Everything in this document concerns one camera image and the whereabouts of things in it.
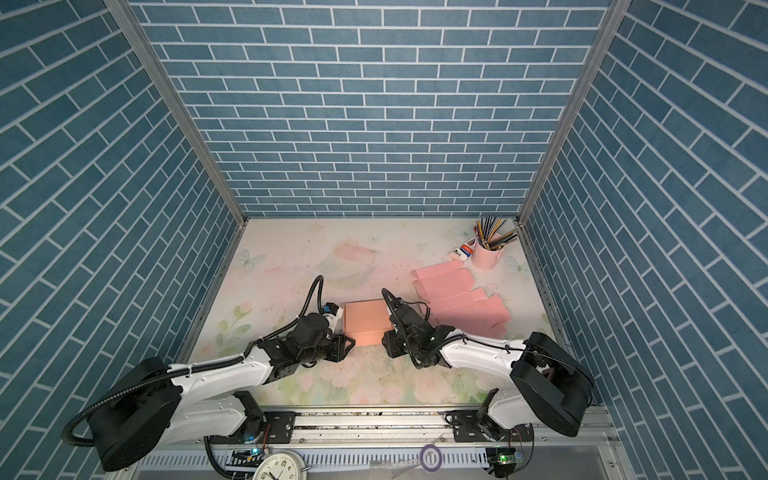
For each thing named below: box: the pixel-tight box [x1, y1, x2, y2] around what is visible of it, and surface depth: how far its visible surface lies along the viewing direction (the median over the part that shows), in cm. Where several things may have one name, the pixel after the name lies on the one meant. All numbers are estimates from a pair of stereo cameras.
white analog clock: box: [253, 450, 311, 480], surface depth 67 cm
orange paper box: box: [342, 298, 393, 347], surface depth 88 cm
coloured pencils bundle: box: [473, 215, 518, 251], surface depth 103 cm
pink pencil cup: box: [472, 239, 506, 271], surface depth 102 cm
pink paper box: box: [411, 260, 511, 338], surface depth 99 cm
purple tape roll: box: [420, 444, 442, 472], surface depth 72 cm
